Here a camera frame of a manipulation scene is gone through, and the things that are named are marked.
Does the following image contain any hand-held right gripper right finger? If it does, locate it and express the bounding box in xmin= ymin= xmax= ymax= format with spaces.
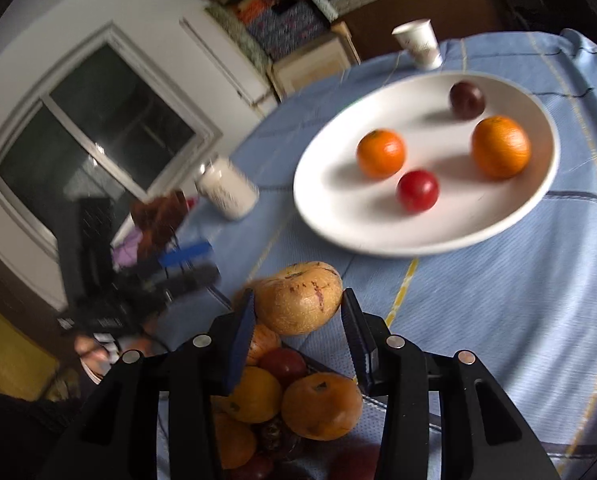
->
xmin=341 ymin=287 xmax=562 ymax=480

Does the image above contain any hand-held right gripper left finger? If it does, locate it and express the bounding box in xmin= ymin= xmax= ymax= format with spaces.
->
xmin=41 ymin=287 xmax=257 ymax=480

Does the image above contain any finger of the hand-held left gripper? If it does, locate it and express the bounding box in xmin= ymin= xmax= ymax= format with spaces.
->
xmin=151 ymin=264 xmax=222 ymax=297
xmin=156 ymin=240 xmax=215 ymax=268

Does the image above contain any orange persimmon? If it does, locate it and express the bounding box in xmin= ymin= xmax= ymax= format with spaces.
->
xmin=281 ymin=373 xmax=364 ymax=442

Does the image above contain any large tan fruit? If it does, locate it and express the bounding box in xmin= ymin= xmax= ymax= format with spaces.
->
xmin=253 ymin=261 xmax=343 ymax=337

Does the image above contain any white oval plate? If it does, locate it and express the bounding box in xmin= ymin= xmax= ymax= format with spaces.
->
xmin=292 ymin=71 xmax=562 ymax=258

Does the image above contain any purple cloth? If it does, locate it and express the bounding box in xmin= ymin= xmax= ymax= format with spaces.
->
xmin=111 ymin=227 xmax=144 ymax=267

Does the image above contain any brown cloth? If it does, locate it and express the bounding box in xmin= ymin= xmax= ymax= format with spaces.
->
xmin=130 ymin=190 xmax=189 ymax=261

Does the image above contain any yellow-orange citrus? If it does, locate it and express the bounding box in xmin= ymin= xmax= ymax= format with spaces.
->
xmin=226 ymin=366 xmax=284 ymax=425

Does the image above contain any white tin can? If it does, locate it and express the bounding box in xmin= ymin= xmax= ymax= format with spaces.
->
xmin=194 ymin=156 xmax=260 ymax=221

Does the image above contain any blue checked tablecloth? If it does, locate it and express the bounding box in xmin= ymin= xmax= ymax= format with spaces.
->
xmin=153 ymin=27 xmax=597 ymax=480

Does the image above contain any white framed window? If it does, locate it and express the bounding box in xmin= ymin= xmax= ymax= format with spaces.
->
xmin=0 ymin=22 xmax=224 ymax=313

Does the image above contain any dark cloth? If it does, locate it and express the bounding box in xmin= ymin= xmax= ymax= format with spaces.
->
xmin=0 ymin=392 xmax=82 ymax=480

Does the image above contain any cardboard box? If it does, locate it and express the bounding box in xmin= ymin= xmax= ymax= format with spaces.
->
xmin=269 ymin=22 xmax=362 ymax=102

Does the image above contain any large orange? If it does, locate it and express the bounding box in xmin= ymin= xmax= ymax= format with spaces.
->
xmin=471 ymin=115 xmax=532 ymax=181

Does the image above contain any stack of patterned boxes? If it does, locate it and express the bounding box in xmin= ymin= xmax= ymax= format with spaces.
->
xmin=236 ymin=0 xmax=329 ymax=61

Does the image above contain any white paper cup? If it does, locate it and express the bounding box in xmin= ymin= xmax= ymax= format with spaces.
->
xmin=391 ymin=18 xmax=444 ymax=71

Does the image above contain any white wall conduit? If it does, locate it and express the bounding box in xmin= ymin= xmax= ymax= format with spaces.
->
xmin=180 ymin=16 xmax=275 ymax=107

